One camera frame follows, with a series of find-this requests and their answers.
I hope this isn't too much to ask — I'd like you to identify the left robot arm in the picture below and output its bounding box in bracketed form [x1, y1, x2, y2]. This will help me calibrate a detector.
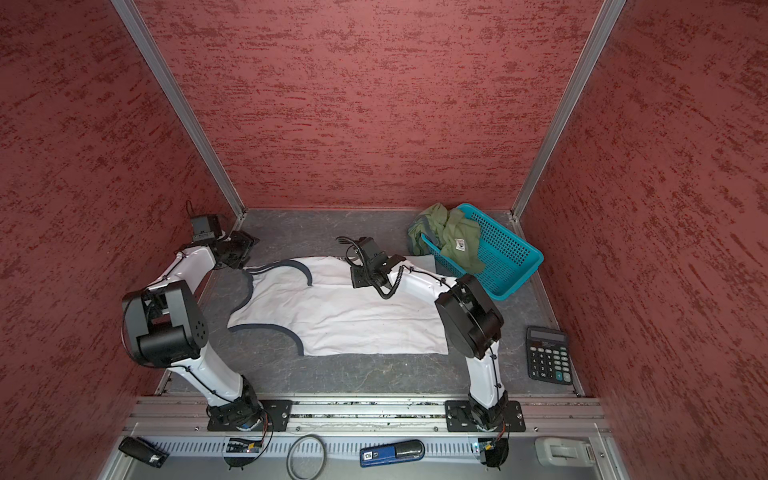
[121, 230, 268, 432]

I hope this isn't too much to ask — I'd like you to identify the black box device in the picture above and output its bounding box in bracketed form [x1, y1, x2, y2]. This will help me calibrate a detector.
[118, 437, 169, 468]

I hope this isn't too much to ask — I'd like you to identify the aluminium rail frame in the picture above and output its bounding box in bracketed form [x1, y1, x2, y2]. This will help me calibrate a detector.
[120, 393, 629, 479]

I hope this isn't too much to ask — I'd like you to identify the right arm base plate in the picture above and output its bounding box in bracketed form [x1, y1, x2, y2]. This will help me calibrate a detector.
[444, 400, 526, 433]

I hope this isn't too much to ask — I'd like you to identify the corner aluminium post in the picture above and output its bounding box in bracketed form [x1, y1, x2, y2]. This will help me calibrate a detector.
[110, 0, 247, 220]
[510, 0, 626, 223]

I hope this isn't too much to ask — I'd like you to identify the right circuit board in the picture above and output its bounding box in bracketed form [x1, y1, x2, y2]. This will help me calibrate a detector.
[476, 438, 509, 469]

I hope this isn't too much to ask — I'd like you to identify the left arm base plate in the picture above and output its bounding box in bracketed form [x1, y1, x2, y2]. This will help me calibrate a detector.
[206, 399, 293, 434]

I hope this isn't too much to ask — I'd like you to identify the green tank top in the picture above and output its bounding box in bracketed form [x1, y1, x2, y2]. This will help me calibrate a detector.
[406, 203, 485, 274]

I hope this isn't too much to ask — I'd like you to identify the right corner aluminium post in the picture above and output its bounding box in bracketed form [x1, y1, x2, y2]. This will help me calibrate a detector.
[510, 0, 626, 223]

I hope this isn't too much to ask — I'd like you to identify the white tank top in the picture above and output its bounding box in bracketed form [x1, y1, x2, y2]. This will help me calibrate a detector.
[227, 256, 448, 356]

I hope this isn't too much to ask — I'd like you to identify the grey white device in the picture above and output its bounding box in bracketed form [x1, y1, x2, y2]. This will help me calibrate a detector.
[535, 437, 596, 468]

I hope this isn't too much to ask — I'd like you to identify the circuit board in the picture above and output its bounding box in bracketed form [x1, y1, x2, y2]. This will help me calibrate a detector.
[223, 438, 264, 469]
[476, 438, 509, 469]

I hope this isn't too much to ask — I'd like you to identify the teal plastic basket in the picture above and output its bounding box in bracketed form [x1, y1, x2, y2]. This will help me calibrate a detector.
[407, 203, 544, 301]

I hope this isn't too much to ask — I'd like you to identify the left circuit board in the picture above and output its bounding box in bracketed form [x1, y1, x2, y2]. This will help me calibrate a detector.
[223, 438, 264, 469]

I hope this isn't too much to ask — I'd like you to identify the black cable loop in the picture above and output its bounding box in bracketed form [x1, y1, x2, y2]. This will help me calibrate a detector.
[286, 434, 328, 480]

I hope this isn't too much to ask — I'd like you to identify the blue black device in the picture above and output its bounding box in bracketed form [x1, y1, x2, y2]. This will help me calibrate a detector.
[359, 440, 426, 468]

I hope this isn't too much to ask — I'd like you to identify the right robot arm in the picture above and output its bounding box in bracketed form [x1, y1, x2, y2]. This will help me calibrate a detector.
[336, 236, 509, 432]

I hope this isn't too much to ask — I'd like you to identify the left corner aluminium post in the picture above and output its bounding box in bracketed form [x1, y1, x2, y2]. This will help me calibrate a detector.
[110, 0, 247, 220]

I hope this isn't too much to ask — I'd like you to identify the black calculator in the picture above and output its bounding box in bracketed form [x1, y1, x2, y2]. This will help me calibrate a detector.
[526, 326, 574, 385]

